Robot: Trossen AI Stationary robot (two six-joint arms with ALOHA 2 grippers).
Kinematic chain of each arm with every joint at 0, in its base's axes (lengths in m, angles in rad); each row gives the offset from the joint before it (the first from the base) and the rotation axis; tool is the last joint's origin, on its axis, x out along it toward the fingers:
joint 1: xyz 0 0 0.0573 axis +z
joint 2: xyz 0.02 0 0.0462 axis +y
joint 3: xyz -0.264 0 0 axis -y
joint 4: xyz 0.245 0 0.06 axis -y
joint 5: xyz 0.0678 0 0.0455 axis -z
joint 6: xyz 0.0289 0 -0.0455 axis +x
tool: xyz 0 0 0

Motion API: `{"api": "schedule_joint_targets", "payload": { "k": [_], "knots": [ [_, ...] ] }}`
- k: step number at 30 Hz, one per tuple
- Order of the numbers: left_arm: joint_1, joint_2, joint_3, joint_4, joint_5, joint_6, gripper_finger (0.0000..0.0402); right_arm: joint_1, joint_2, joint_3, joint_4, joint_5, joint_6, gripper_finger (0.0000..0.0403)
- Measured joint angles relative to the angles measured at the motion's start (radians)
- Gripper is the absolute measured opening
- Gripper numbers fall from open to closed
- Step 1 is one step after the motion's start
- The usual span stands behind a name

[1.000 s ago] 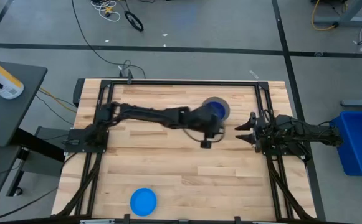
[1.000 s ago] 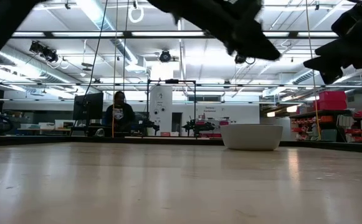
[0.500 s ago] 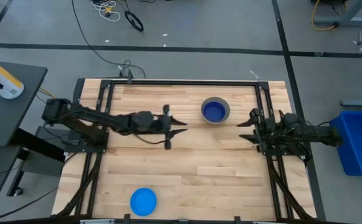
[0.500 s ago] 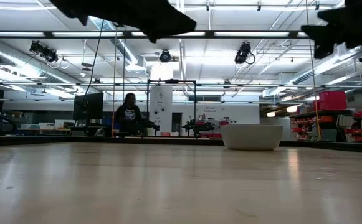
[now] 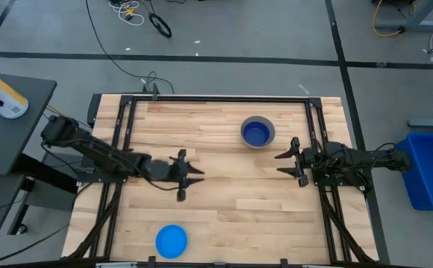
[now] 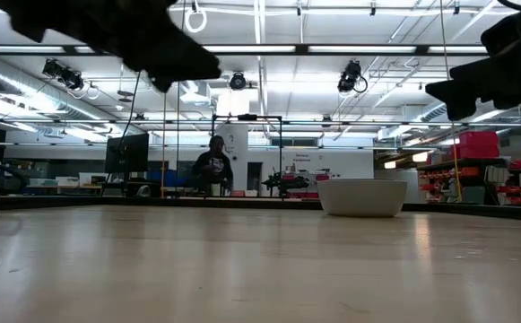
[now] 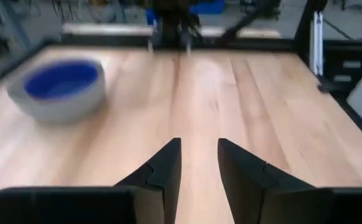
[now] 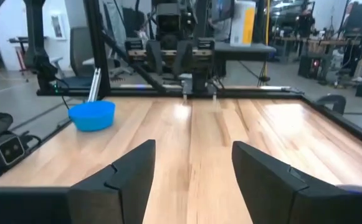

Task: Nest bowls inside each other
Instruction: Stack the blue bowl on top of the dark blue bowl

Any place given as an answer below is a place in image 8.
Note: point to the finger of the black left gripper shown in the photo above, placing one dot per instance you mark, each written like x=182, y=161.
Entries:
x=183, y=59
x=154, y=57

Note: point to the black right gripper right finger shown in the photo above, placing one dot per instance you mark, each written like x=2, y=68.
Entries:
x=277, y=199

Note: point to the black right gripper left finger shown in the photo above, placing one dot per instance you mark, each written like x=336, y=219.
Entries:
x=99, y=202

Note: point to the black side table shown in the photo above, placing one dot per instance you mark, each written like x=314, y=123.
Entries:
x=246, y=49

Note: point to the white and yellow box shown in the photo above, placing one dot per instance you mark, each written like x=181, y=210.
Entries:
x=243, y=23

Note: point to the silver aluminium profile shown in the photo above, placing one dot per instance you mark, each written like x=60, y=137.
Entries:
x=95, y=84

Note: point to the grey office chair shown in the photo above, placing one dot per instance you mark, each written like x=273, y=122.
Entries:
x=81, y=49

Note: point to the light blue bowl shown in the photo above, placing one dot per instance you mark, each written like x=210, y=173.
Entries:
x=92, y=116

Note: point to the person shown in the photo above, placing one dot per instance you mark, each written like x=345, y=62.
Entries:
x=306, y=25

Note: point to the long wooden workbench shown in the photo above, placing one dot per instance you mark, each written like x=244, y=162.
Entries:
x=311, y=41

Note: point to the black box with red light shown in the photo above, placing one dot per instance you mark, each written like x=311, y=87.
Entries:
x=310, y=67

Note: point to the dark chair back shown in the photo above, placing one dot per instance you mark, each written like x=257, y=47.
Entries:
x=333, y=102

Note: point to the black diagonal frame brace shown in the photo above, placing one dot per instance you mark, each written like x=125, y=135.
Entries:
x=137, y=67

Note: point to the black frame post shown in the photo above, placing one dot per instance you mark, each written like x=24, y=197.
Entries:
x=96, y=43

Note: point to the black table frame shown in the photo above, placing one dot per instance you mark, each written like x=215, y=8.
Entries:
x=339, y=119

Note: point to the framed wall picture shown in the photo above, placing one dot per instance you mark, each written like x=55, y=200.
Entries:
x=57, y=26

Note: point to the black table-level camera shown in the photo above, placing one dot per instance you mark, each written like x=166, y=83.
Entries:
x=11, y=151

